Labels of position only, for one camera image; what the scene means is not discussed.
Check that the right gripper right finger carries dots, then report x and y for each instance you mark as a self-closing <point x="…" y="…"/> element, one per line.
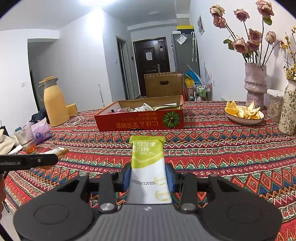
<point x="225" y="210"/>

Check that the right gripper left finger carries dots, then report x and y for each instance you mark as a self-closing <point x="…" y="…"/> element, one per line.
<point x="68" y="211"/>

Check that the green nut bar packet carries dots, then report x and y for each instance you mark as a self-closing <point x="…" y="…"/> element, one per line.
<point x="148" y="179"/>

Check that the clear plastic drink cup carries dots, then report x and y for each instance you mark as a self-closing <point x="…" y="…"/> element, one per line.
<point x="25" y="138"/>

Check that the purple tissue pack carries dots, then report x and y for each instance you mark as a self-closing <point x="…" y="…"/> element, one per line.
<point x="41" y="131"/>

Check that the patterned red tablecloth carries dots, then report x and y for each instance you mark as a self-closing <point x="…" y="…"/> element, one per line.
<point x="259" y="158"/>

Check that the yellow thermos jug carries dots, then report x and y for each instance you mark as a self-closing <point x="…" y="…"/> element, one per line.
<point x="50" y="93"/>

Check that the bowl of orange peels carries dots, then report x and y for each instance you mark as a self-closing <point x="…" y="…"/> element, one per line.
<point x="243" y="115"/>

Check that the floral white vase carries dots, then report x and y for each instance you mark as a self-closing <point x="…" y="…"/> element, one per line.
<point x="287" y="118"/>

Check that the red cardboard tray box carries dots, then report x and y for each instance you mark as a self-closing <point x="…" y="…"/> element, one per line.
<point x="134" y="115"/>

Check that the clear jar of seeds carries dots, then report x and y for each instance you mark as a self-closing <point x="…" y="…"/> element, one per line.
<point x="275" y="102"/>

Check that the pink textured vase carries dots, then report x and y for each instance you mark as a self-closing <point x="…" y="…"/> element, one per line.
<point x="255" y="84"/>

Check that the brown cardboard box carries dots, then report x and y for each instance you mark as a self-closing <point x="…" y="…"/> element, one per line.
<point x="164" y="84"/>

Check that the yellow blossom branches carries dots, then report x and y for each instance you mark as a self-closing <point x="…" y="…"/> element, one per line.
<point x="286" y="47"/>

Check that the grey refrigerator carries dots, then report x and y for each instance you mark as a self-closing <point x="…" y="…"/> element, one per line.
<point x="185" y="51"/>

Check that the dried pink roses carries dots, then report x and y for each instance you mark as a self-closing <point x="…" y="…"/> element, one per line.
<point x="256" y="46"/>

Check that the dark entrance door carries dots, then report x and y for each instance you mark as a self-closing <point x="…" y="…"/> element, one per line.
<point x="151" y="56"/>

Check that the ceiling light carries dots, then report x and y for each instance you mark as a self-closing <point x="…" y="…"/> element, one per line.
<point x="97" y="3"/>

